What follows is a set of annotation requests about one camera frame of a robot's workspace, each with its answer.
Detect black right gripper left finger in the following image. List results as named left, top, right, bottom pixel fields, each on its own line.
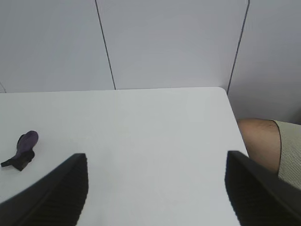
left=0, top=153, right=89, bottom=226

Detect purple and black cloth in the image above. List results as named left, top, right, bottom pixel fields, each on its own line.
left=0, top=130, right=39, bottom=172

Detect beige ribbed shorts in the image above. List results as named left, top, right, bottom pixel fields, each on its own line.
left=270, top=120, right=301, bottom=192

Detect bare person leg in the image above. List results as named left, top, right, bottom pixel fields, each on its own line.
left=237, top=118, right=282, bottom=176

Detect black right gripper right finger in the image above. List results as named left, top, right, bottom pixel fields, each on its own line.
left=224, top=150, right=301, bottom=226

